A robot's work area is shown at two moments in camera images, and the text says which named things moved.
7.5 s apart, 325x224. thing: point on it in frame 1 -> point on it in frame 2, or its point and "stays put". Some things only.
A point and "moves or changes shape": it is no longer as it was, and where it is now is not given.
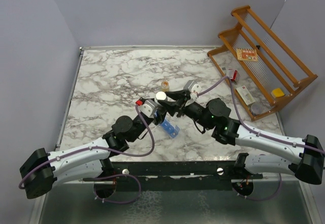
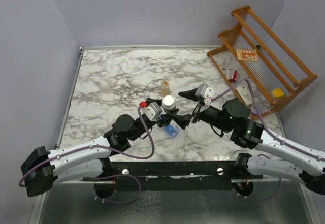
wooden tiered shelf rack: (261, 72) stays put
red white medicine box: (233, 74) stays put
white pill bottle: (160, 95) moves or changes shape
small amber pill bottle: (165, 86) stays put
